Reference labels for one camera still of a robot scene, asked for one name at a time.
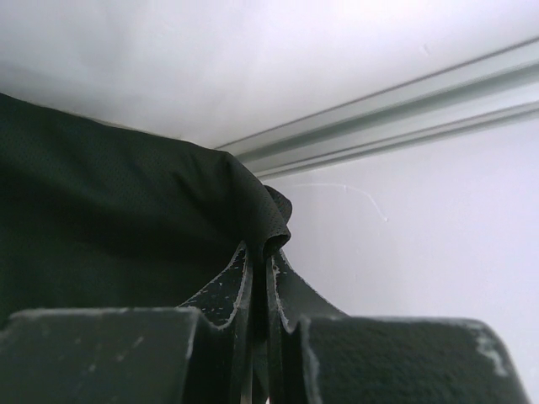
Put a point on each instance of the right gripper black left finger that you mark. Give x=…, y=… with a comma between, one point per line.
x=198, y=352

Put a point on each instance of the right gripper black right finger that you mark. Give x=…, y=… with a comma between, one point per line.
x=318, y=354

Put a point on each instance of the black t shirt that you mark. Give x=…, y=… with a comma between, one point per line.
x=97, y=216

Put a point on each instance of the right aluminium corner post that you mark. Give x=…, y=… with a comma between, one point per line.
x=495, y=88

